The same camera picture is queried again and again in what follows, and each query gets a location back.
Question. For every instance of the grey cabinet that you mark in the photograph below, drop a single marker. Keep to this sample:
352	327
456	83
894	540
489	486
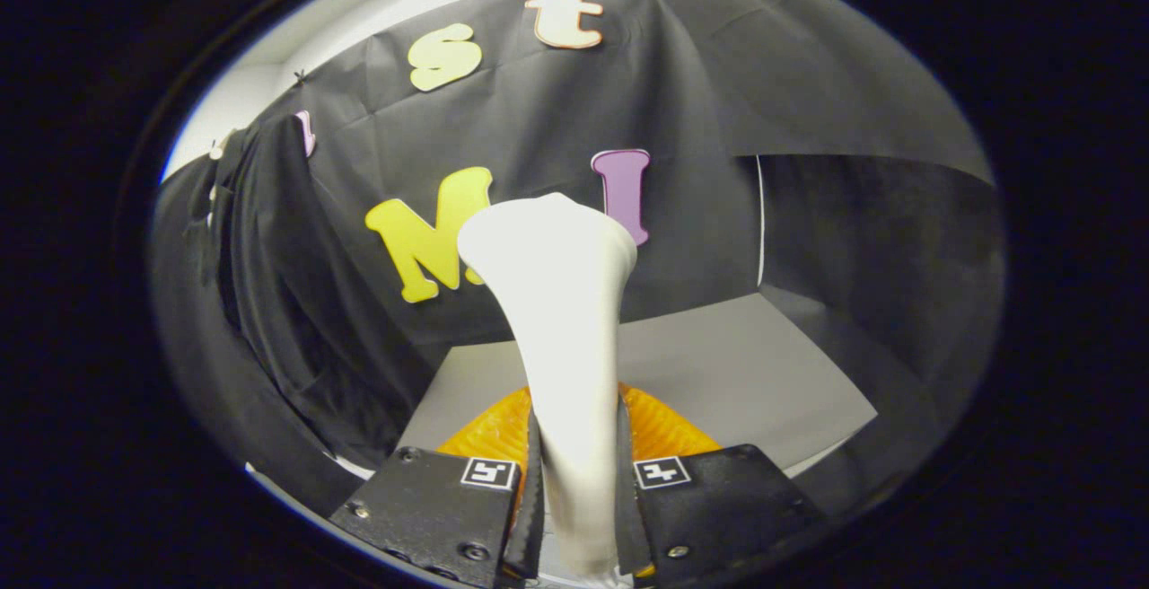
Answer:
736	364

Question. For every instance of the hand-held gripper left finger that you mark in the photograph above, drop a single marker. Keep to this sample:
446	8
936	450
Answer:
431	508

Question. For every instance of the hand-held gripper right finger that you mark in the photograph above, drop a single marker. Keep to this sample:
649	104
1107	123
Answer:
718	508

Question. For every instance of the black backdrop cloth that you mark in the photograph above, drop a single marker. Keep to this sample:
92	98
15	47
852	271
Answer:
718	77

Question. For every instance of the white garment steamer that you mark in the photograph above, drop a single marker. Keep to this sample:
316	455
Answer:
565	320

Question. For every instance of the cream mannequin neck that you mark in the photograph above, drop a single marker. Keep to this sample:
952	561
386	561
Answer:
221	146

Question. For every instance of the black jacket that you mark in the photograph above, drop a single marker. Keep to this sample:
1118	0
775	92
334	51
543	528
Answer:
296	302

